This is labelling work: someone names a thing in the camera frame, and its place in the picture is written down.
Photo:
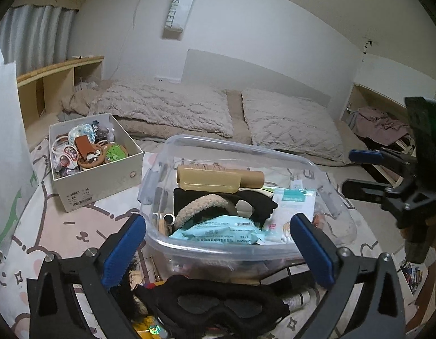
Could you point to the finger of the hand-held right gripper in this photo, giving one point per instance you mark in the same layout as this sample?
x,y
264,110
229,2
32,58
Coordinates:
x,y
363,156
363,190

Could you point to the clear plastic container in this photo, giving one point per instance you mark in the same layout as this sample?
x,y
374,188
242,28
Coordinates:
x,y
204,254

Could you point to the white cardboard box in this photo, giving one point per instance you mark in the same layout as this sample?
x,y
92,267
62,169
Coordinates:
x,y
98,187

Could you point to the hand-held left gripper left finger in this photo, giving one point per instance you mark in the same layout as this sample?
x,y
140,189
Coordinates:
x,y
122,250

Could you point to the white packet with teal label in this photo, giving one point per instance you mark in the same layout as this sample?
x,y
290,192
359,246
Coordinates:
x,y
292,212

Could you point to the white wall socket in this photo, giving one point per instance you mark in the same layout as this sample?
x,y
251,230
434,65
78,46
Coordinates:
x,y
166,78

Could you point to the yellow glasses case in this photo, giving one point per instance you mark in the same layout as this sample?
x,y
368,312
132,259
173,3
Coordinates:
x,y
207,180

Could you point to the grey curtain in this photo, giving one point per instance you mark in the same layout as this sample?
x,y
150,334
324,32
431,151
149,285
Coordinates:
x,y
37,35

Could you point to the beige wooden paddle brush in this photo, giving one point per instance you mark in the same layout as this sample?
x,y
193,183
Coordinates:
x,y
163,227

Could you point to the printed cartoon blanket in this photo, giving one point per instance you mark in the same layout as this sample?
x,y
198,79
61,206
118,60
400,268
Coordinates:
x,y
80,226

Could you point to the pink cloth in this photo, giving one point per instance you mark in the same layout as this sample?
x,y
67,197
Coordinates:
x,y
380,123

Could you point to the pile of small trinkets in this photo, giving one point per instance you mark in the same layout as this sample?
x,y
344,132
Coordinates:
x,y
87,148

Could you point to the beige fuzzy headband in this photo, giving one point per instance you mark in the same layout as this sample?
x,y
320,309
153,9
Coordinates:
x,y
204,203

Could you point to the black fabric item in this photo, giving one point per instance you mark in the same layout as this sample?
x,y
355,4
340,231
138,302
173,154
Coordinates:
x,y
264,204

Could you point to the wooden bedside shelf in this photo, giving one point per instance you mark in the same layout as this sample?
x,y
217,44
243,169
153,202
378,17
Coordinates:
x,y
380,95
59,65

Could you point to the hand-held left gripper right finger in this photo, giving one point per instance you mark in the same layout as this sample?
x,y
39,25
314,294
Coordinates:
x,y
311,250

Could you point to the beige fleece throw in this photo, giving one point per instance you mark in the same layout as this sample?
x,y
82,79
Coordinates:
x,y
80,100

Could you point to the black sleep mask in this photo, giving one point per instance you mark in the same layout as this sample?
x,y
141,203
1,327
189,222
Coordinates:
x,y
204,300

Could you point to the beige quilted pillow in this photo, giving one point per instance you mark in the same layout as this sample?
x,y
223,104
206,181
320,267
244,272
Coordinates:
x,y
161,109
292,123

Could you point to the white hanging paper bag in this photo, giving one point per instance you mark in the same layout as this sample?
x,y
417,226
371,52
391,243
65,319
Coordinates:
x,y
179,7

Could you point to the silver cosmetic tube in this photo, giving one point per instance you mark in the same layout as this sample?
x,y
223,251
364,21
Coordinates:
x,y
299,298

